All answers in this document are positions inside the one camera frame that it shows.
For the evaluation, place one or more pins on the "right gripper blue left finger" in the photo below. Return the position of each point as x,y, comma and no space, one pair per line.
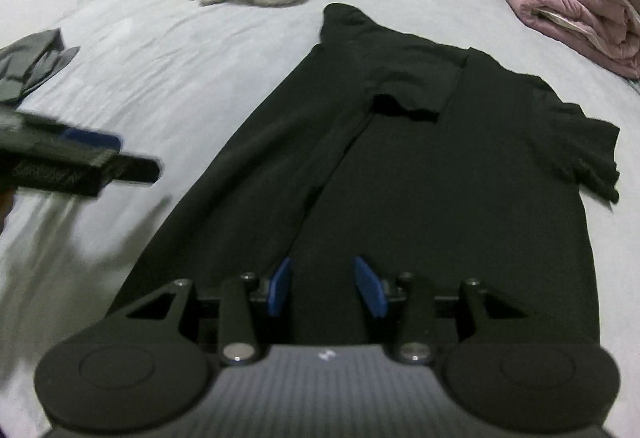
279,283

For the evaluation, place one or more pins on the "grey folded garment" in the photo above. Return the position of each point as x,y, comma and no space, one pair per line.
29,62

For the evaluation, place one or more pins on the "person left hand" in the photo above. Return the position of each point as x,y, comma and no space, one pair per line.
7,201

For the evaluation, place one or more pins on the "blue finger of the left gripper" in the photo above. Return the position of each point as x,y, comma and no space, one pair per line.
92,140

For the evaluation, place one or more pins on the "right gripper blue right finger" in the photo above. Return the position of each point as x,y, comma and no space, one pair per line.
371,288

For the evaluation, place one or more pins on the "black t-shirt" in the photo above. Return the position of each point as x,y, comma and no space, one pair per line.
415,156

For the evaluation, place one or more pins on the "pink rolled quilt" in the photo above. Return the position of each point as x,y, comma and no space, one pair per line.
605,31

